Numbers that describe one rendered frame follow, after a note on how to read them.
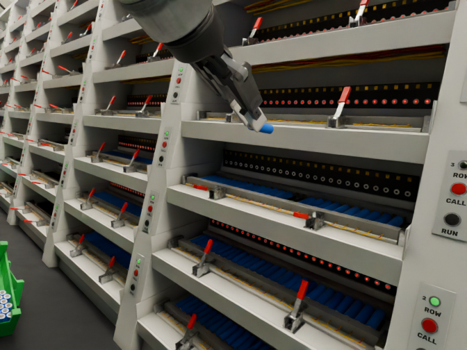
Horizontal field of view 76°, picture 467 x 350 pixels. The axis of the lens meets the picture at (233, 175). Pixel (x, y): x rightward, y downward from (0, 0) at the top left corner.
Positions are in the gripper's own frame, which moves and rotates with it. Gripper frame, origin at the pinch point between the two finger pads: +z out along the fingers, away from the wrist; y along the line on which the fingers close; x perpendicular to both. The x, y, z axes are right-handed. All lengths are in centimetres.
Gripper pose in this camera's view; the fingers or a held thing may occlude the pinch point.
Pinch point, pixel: (249, 112)
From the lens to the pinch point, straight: 52.8
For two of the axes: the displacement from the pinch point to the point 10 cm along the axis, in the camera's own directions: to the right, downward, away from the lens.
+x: -6.1, 7.9, -0.6
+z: 4.2, 3.8, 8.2
